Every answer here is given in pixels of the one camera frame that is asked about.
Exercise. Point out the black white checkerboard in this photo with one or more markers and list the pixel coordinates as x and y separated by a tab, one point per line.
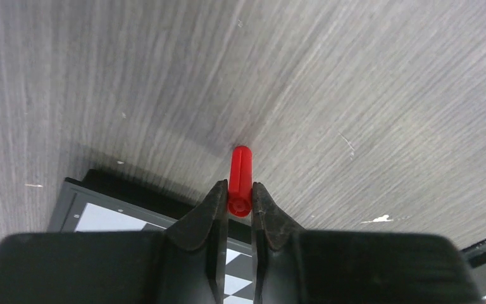
103	201

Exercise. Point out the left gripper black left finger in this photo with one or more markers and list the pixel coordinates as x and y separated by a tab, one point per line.
184	263

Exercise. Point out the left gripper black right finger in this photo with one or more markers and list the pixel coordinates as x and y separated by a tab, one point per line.
297	265

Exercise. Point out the red marker cap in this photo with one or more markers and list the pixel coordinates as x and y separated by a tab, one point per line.
240	182

